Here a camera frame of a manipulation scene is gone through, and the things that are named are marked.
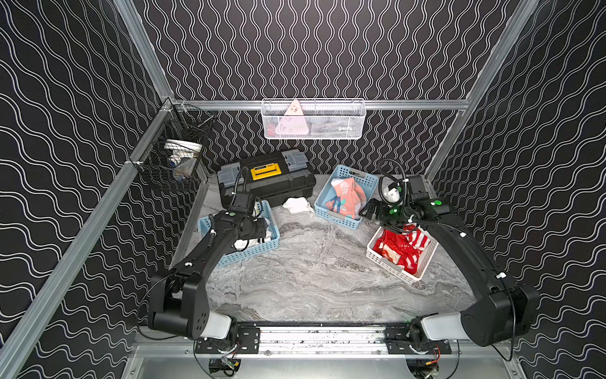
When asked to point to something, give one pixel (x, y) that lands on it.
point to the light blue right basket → (327, 204)
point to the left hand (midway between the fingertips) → (259, 226)
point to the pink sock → (352, 197)
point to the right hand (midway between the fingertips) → (370, 216)
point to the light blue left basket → (271, 237)
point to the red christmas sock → (396, 248)
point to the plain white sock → (295, 204)
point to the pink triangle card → (293, 122)
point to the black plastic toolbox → (271, 178)
